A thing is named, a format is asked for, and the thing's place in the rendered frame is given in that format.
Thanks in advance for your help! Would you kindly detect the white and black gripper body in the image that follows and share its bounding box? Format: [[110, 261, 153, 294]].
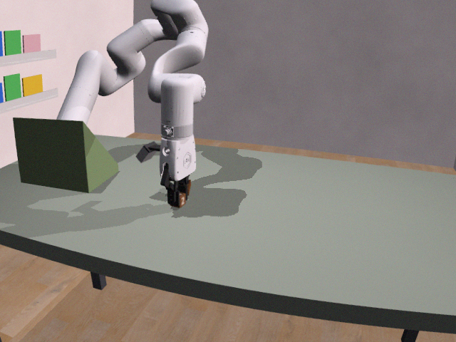
[[160, 134, 196, 182]]

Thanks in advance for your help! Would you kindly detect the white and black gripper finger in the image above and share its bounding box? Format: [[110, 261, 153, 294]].
[[178, 175, 190, 200], [160, 163, 180, 206]]

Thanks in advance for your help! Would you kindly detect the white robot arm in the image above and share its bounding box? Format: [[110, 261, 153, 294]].
[[56, 0, 208, 138]]

